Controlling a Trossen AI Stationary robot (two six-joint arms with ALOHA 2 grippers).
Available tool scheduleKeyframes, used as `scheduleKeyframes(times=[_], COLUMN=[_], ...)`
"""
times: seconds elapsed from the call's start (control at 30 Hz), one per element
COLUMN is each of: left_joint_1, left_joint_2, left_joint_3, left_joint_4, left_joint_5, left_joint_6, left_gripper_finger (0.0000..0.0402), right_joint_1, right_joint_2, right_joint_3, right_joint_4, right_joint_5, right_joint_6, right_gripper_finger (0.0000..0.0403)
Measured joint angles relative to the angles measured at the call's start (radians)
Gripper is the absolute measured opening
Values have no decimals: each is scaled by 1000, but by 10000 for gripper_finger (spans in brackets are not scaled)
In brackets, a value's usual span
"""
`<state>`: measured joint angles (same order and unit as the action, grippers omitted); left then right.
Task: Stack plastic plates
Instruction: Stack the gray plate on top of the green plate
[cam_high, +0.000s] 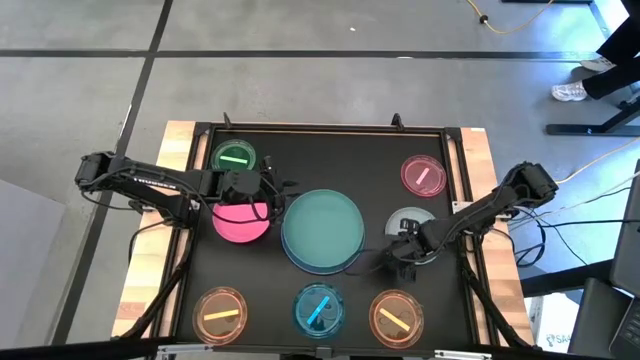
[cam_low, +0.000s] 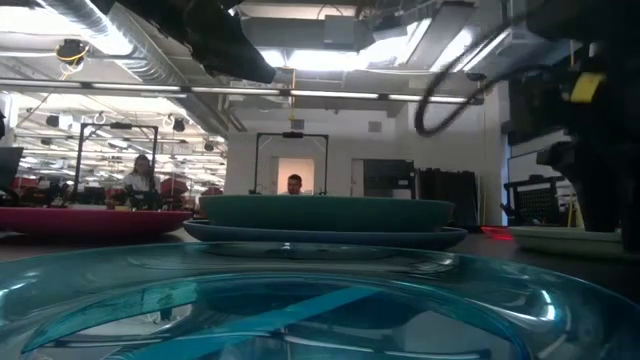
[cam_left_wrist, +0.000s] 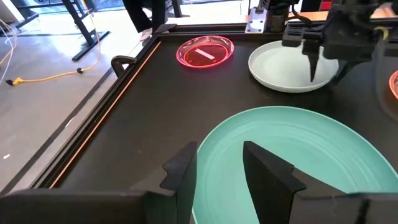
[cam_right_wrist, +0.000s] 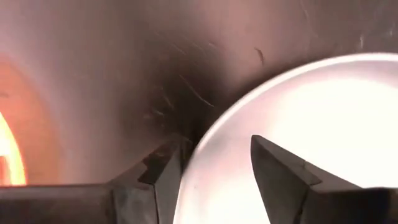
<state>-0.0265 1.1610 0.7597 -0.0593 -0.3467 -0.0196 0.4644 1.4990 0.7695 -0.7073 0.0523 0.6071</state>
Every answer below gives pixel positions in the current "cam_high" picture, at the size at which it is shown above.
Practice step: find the large teal plate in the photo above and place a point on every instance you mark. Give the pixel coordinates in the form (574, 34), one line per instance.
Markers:
(322, 230)

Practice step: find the black table mat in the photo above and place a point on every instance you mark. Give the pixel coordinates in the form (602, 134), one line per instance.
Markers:
(350, 160)

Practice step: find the dark grey plate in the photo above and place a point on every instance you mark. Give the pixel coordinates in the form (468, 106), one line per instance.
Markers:
(320, 270)

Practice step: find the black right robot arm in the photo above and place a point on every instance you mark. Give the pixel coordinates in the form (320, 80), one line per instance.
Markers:
(492, 200)

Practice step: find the opaque magenta plate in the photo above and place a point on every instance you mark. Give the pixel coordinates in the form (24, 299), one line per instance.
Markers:
(239, 225)

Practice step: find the yellow strip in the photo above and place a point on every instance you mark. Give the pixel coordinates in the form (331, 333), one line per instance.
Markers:
(394, 319)
(221, 314)

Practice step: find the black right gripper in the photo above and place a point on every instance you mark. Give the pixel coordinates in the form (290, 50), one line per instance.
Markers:
(421, 244)

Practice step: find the small clear orange plate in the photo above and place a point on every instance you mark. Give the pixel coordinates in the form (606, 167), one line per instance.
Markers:
(396, 319)
(220, 315)

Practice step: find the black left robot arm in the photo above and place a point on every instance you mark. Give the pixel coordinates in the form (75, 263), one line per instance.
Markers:
(150, 182)

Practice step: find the person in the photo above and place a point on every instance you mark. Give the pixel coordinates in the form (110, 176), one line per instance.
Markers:
(617, 55)

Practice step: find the white cardboard box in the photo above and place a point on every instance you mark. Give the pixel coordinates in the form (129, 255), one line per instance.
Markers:
(552, 322)

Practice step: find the black desk leg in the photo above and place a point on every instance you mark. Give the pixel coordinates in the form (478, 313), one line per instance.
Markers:
(595, 129)

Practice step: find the small clear pink plate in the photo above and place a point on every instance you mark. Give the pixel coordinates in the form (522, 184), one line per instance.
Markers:
(423, 175)

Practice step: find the small clear blue plate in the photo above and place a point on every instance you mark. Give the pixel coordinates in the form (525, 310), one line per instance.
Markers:
(318, 311)

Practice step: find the light green strip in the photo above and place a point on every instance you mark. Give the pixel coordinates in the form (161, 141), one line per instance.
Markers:
(233, 159)

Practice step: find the light blue strip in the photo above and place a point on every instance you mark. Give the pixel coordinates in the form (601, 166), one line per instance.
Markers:
(318, 310)

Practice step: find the small clear green plate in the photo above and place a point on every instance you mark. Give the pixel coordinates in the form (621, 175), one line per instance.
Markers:
(233, 155)

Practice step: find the white shoe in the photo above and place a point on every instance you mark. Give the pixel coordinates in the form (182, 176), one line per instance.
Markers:
(569, 92)
(597, 64)

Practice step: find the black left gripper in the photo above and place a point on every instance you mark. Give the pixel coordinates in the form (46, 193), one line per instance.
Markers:
(239, 186)

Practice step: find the light pink strip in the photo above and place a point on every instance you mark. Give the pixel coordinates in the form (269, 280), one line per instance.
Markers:
(422, 175)

